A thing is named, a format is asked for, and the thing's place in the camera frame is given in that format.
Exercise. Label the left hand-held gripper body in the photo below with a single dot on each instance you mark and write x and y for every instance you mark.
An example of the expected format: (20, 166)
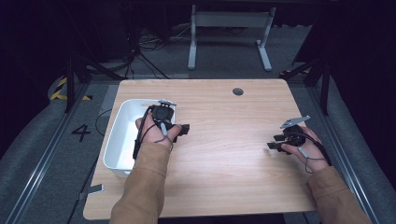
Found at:
(162, 113)

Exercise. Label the person's left hand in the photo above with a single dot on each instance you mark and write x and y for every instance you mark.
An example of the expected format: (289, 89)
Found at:
(152, 133)

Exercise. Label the grey tape strip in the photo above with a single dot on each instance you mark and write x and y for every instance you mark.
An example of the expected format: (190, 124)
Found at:
(93, 189)

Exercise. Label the person's right hand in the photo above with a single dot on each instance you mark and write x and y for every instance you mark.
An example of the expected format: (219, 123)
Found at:
(311, 152)

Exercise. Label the yellow and black floor tape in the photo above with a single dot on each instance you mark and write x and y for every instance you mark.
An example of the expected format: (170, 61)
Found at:
(59, 90)

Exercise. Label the white plastic bin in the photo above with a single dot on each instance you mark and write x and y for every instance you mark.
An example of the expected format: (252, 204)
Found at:
(124, 140)

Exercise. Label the dark round table grommet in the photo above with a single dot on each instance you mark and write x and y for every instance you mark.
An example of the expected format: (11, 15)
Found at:
(237, 91)

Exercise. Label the black metal stand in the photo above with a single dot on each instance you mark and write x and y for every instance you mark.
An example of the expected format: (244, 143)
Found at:
(325, 87)
(70, 87)

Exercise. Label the grey metal table frame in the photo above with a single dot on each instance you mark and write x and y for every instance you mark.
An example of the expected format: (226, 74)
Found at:
(230, 19)

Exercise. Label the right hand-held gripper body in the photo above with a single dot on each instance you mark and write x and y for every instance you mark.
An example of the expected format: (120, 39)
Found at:
(294, 135)

